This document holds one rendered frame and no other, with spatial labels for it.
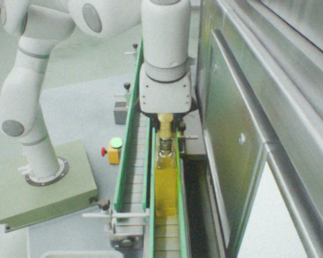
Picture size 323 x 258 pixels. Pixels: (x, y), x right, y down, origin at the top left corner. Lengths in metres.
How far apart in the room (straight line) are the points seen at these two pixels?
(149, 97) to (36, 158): 0.58
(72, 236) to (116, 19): 0.72
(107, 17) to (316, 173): 0.34
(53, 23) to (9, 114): 0.27
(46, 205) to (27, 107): 0.33
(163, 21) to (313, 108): 0.23
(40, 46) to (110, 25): 0.42
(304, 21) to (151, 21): 0.20
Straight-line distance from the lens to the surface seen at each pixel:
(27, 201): 1.04
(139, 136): 1.09
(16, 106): 0.84
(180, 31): 0.44
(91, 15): 0.47
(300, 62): 0.36
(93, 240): 0.96
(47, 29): 0.77
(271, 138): 0.39
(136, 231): 0.80
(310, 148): 0.29
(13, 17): 0.74
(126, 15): 0.46
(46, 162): 1.04
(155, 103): 0.55
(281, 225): 0.35
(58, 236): 1.00
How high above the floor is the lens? 1.55
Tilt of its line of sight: 37 degrees down
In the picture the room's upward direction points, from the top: straight up
